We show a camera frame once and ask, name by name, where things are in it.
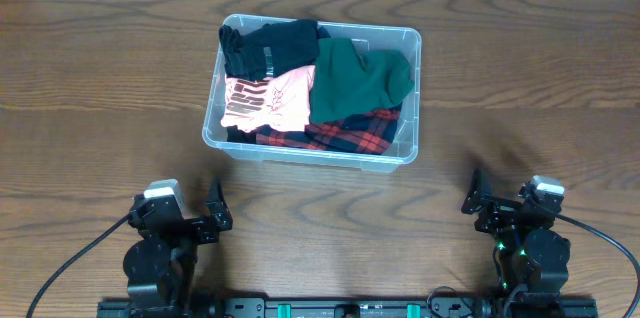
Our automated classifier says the red navy plaid shirt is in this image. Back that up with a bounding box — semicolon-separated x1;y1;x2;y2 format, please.
256;106;401;155

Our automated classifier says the pink printed t-shirt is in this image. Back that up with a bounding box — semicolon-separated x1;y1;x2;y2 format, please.
221;65;316;133

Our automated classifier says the clear plastic storage container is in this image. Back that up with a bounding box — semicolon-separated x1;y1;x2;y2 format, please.
201;12;423;174

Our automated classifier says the dark green garment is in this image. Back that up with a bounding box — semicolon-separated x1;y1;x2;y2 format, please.
310;38;414;123

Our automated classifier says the black garment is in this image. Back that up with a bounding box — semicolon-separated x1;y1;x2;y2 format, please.
218;19;330;82
227;126;257;144

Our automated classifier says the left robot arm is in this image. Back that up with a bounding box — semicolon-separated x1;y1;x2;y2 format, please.
123;179;233;313

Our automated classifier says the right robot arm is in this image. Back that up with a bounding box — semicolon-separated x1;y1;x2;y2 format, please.
461;169;570;294

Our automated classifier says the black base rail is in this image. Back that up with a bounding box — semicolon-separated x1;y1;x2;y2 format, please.
96;296;599;318

